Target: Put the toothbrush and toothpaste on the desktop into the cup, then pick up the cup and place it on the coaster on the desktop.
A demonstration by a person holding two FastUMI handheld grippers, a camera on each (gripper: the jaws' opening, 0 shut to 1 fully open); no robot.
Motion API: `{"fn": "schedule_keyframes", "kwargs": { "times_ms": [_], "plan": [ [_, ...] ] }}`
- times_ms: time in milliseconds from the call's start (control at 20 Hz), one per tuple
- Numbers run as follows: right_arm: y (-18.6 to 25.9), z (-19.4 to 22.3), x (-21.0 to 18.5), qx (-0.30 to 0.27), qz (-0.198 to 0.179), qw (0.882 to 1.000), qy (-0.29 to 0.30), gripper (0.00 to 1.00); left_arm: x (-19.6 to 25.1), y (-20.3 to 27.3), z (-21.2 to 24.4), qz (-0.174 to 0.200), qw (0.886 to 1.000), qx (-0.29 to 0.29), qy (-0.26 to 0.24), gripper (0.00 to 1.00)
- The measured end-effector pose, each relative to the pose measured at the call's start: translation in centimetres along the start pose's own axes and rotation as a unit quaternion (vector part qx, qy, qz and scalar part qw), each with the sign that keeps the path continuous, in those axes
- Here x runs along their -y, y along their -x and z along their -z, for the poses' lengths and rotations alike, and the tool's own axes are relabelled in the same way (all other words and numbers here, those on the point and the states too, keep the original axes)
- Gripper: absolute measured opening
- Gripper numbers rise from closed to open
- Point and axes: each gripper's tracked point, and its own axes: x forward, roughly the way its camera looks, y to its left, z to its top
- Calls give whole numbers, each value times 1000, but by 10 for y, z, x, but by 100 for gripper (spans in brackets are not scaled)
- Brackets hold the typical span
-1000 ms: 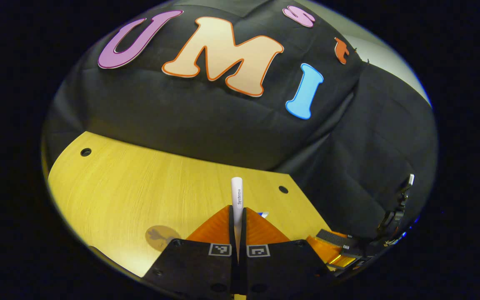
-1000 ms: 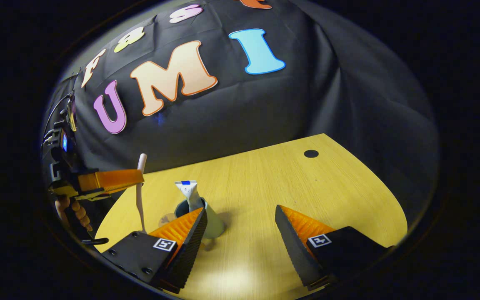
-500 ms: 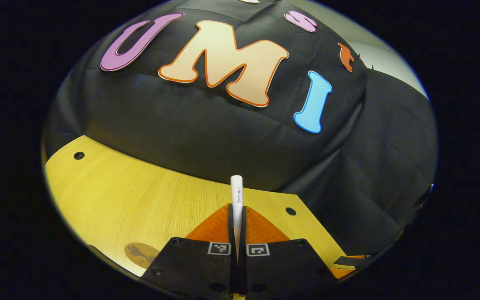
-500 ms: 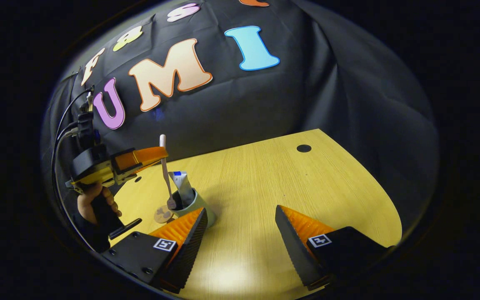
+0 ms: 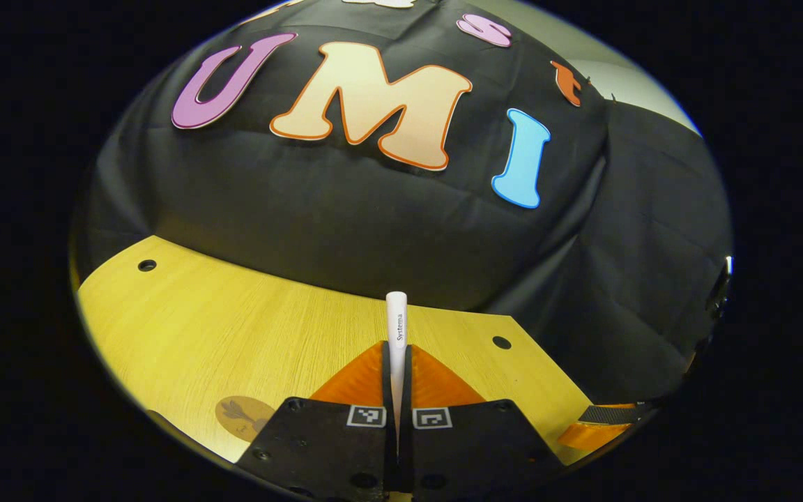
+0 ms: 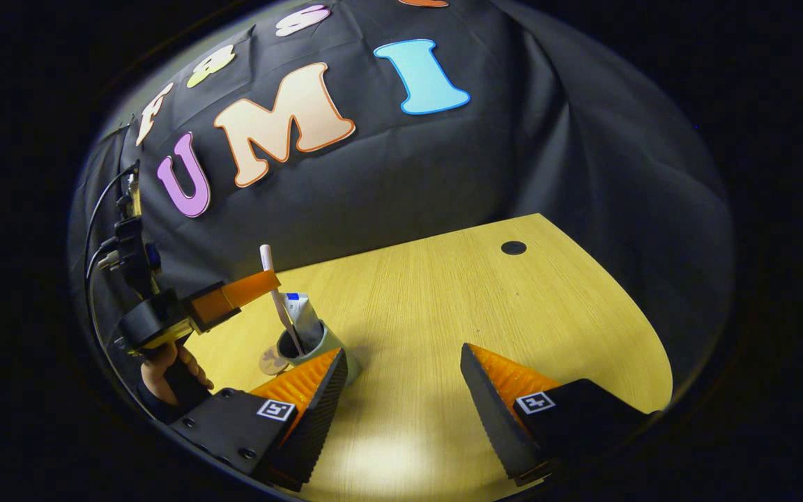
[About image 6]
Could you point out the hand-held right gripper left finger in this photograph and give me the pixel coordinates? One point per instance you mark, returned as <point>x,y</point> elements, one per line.
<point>318,418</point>

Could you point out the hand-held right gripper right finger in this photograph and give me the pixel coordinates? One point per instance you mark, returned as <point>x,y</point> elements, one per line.
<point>492,418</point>

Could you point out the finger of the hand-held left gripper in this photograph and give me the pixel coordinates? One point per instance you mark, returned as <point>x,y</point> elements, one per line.
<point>251,287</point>

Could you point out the pale pink toothbrush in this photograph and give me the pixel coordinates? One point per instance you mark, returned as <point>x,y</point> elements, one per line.
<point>267,261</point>

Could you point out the white toothpaste tube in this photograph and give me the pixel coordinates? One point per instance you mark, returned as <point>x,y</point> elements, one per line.
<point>304,317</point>

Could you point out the round wooden coaster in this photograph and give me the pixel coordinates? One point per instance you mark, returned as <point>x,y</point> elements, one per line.
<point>270,362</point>

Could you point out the wooden desktop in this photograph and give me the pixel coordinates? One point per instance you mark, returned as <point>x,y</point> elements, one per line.
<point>485,300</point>

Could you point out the black backdrop cloth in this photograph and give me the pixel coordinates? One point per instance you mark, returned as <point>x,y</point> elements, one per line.
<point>485,160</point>

